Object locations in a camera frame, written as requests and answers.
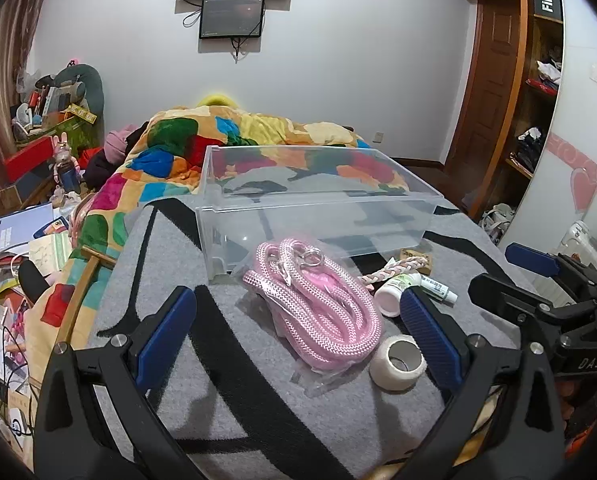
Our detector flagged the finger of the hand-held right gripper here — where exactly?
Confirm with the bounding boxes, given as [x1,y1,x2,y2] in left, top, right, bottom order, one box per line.
[504,242,597,288]
[468,273,579,343]

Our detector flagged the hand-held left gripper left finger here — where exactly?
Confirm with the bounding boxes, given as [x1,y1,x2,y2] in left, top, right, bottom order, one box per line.
[32,285,214,480]

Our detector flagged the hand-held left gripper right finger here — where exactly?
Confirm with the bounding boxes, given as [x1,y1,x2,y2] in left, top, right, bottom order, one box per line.
[398,286,565,480]

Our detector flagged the white tape roll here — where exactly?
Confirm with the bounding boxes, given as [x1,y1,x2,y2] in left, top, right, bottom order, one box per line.
[369,335,425,392]

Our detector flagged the white pill bottle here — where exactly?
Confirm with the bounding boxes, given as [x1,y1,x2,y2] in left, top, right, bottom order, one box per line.
[374,272,424,318]

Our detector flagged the pink rope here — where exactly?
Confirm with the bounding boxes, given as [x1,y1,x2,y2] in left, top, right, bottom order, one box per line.
[230,236,384,395]

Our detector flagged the clear plastic storage box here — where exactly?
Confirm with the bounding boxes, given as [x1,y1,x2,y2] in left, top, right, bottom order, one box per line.
[195,144,447,281]

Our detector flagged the grey clothes heap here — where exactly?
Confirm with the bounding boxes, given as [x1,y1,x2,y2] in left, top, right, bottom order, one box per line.
[477,203,517,247]

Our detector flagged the small white ointment tube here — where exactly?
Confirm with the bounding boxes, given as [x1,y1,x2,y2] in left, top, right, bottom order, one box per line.
[418,275,459,305]

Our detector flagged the small brown box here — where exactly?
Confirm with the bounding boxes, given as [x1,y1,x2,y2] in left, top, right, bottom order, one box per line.
[399,248,434,276]

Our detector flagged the wooden stick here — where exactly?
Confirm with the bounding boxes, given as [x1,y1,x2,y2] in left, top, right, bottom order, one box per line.
[55,247,118,347]

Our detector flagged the grey black patterned blanket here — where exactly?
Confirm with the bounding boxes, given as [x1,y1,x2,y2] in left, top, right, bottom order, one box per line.
[95,192,540,480]

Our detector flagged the wooden wardrobe shelves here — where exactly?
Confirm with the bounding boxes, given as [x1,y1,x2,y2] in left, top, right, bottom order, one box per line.
[459,0,568,223]

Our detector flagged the white sliding door pink hearts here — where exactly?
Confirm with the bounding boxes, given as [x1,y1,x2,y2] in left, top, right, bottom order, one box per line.
[498,0,597,263]

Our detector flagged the brown wooden door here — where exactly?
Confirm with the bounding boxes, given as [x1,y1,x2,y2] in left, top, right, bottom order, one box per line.
[443,0,524,176]

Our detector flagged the pile of papers and books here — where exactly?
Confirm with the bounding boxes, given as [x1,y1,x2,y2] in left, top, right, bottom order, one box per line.
[0,202,75,273]

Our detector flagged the dark maroon clothes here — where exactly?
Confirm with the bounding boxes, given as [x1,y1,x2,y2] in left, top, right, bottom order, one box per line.
[85,147,125,194]

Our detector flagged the colourful patchwork blanket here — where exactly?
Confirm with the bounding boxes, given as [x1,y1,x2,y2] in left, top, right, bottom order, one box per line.
[27,105,410,361]

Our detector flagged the pink knitted hat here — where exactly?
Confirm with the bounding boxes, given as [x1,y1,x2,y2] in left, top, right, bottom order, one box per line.
[103,128,137,162]

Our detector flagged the pink bunny toy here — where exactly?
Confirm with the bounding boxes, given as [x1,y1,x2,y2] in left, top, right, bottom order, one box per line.
[51,132,85,194]

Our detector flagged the red flat box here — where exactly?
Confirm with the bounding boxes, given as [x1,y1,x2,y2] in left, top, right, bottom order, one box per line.
[4,135,55,184]

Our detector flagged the green cardboard box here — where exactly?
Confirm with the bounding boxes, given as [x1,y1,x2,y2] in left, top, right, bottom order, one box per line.
[37,104,100,152]

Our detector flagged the yellow pillow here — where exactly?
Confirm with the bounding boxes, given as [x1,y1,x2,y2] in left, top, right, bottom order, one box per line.
[195,92,240,111]

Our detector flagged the black box with white print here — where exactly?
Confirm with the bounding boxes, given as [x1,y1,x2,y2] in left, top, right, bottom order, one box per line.
[531,0,564,24]

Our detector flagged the grey plush cushion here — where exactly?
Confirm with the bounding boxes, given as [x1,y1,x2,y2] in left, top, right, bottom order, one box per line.
[35,63,105,127]

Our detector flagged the striped brown curtain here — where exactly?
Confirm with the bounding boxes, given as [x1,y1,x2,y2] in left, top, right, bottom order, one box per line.
[0,0,75,273]

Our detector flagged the small black monitor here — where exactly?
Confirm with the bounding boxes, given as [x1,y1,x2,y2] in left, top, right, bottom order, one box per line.
[199,0,267,41]

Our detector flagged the pink white braided cord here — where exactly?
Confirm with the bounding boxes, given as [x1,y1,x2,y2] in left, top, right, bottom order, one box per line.
[360,255,429,289]

